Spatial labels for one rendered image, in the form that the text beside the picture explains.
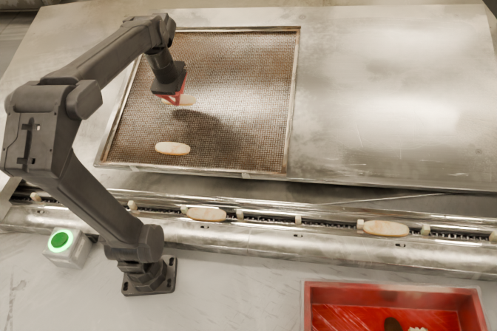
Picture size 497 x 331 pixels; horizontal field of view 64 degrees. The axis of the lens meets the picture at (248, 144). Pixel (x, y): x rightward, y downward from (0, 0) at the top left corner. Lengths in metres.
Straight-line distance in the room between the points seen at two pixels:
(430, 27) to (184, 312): 1.00
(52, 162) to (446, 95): 0.93
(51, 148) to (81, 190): 0.11
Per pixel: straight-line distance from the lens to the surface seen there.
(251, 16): 1.34
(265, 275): 0.94
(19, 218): 1.19
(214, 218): 0.98
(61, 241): 1.03
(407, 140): 1.06
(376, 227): 0.96
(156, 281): 0.95
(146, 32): 0.87
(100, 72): 0.70
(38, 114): 0.60
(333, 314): 0.91
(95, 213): 0.70
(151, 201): 1.06
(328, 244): 0.93
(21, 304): 1.12
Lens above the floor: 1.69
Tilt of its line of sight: 50 degrees down
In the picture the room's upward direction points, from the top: 10 degrees counter-clockwise
